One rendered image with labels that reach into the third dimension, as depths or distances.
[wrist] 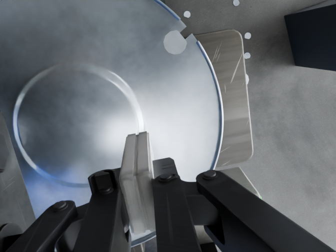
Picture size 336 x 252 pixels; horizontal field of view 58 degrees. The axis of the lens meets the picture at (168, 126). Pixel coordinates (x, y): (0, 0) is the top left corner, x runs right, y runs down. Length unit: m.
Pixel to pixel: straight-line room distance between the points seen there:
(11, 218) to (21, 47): 0.17
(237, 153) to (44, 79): 0.21
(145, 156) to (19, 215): 0.09
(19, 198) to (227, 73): 0.21
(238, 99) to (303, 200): 1.09
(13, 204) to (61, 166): 0.13
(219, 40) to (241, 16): 0.82
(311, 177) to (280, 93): 0.37
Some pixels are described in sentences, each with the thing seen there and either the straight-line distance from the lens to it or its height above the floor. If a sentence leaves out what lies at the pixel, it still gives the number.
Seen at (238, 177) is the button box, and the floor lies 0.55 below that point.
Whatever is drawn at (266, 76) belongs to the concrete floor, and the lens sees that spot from 1.16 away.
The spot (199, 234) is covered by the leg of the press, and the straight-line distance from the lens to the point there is 0.54.
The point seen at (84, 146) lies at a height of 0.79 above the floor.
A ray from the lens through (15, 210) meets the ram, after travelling 0.21.
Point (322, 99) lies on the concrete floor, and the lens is 1.27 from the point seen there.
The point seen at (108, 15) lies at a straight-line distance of 0.30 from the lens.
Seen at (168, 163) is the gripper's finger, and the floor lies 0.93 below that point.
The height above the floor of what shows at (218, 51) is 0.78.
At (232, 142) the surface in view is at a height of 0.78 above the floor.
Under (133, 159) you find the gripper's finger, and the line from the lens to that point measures 0.15.
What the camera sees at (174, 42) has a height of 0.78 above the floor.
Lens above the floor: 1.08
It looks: 75 degrees down
